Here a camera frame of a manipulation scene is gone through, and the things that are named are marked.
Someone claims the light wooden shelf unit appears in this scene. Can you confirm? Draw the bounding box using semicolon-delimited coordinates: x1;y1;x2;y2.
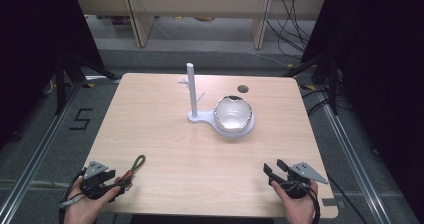
73;0;328;50

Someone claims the bundle of black hanging cables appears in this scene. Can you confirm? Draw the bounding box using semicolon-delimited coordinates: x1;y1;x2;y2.
265;0;318;61

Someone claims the black curtain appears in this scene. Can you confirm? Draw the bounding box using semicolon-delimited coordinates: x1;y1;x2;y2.
0;0;105;152
301;0;424;218

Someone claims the thin black floor cable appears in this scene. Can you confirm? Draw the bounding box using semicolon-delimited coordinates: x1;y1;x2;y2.
327;173;371;224

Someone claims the black tripod stand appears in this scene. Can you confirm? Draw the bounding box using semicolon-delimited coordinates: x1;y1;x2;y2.
282;52;342;116
54;52;118;116

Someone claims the aluminium floor rail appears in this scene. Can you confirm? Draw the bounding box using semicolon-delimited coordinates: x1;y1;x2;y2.
315;89;404;224
0;80;85;224

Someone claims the green and orange cord loop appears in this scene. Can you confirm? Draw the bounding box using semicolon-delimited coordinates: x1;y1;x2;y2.
114;154;147;187

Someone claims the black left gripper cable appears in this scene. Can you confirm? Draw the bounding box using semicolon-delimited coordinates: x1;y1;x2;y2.
57;168;87;224

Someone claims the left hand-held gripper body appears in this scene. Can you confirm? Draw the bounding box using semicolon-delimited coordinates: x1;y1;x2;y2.
79;160;117;200

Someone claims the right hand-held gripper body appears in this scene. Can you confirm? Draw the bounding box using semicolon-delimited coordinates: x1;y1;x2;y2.
280;161;330;200

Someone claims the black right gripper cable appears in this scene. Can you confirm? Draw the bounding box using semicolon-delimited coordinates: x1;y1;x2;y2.
279;179;322;224

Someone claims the person's right hand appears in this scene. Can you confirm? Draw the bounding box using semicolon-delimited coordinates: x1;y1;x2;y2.
270;179;319;224

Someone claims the silver crinkled bowl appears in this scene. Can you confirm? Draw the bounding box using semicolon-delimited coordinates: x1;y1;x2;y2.
213;95;253;132

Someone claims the person's left hand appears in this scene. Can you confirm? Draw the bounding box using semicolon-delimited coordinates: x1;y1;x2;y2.
63;176;122;224

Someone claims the white stand with pole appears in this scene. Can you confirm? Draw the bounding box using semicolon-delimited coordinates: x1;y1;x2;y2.
177;62;256;140

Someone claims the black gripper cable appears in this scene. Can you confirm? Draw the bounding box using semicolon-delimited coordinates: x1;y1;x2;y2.
279;179;322;224
57;168;87;224

